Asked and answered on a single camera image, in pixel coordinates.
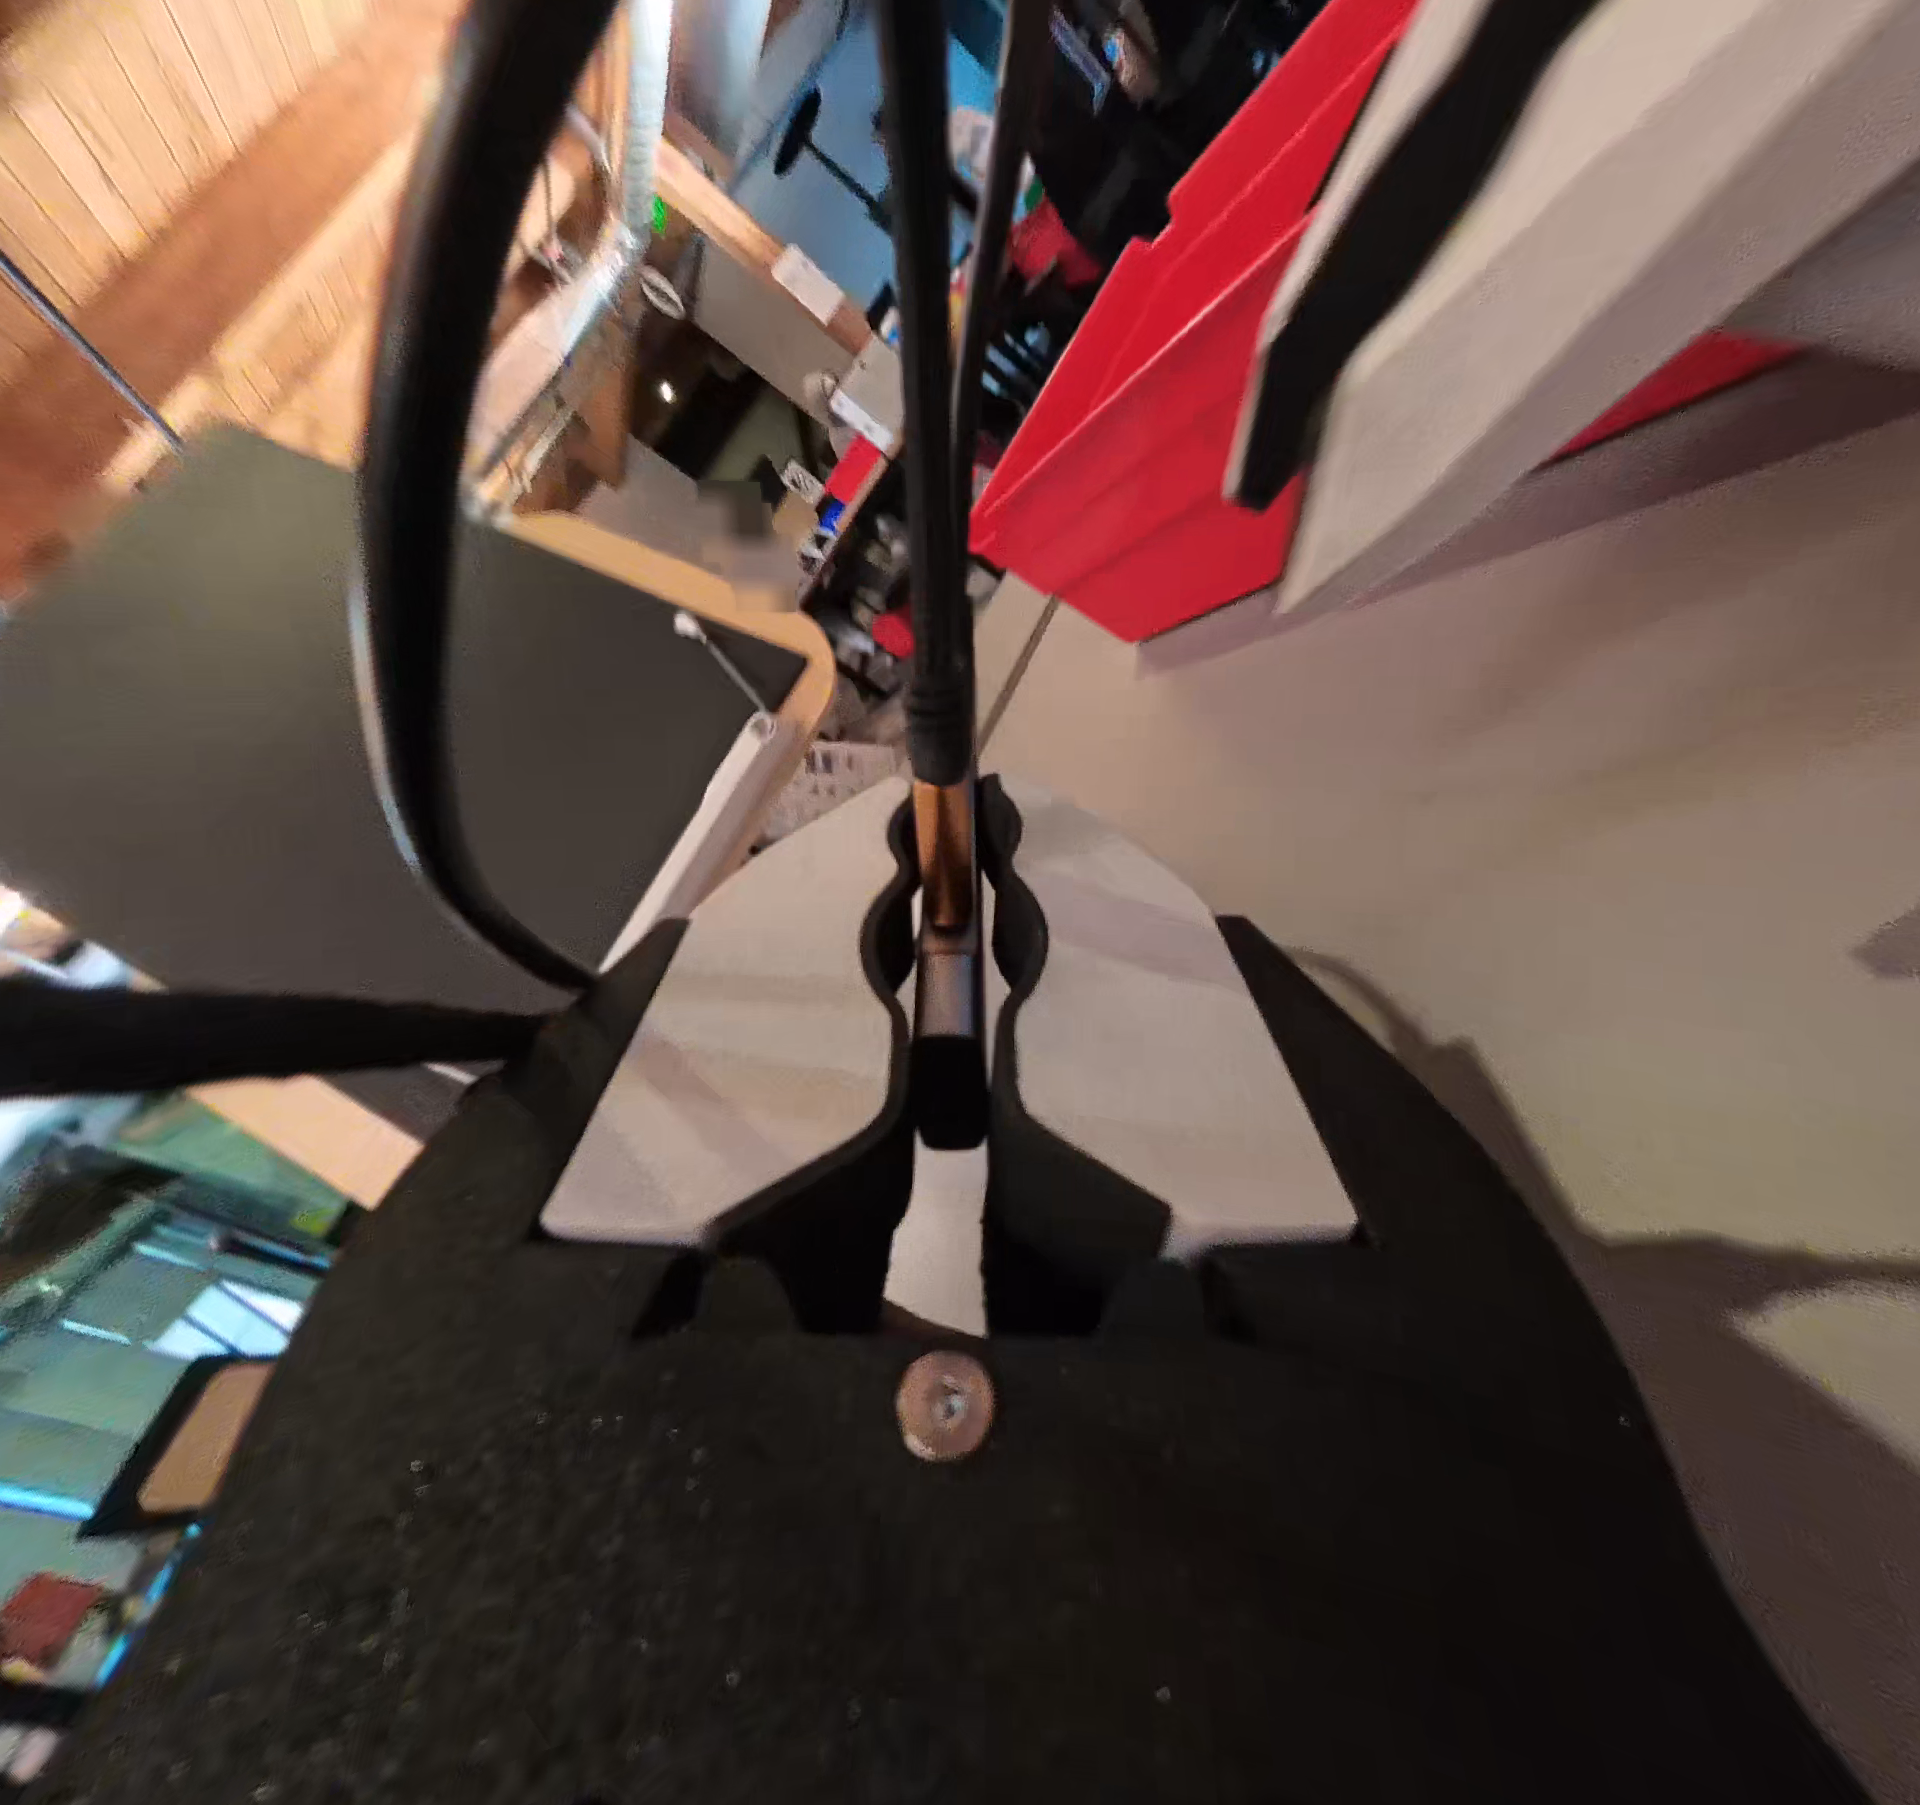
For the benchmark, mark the grey desk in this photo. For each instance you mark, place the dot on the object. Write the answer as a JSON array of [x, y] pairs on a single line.
[[1501, 860]]

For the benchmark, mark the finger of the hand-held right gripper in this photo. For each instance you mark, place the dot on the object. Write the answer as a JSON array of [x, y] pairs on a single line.
[[1425, 184], [1651, 260]]

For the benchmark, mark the white cardboard box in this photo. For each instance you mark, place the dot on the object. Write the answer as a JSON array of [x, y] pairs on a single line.
[[867, 394]]

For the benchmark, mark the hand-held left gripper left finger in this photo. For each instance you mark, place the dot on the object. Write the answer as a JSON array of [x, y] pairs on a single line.
[[721, 1084]]

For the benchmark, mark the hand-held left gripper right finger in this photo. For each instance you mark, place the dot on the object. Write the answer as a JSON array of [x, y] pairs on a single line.
[[1185, 1084]]

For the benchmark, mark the red storage bin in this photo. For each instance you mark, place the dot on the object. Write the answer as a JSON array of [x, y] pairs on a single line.
[[1140, 485], [52, 1616]]

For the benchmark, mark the printed paper sheet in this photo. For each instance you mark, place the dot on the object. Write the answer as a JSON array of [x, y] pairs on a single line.
[[840, 784]]

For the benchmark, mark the black pole stand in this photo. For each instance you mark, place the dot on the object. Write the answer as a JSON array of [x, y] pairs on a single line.
[[811, 125]]

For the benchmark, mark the tilted tablet on stand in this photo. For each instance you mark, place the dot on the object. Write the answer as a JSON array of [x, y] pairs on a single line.
[[188, 1444]]

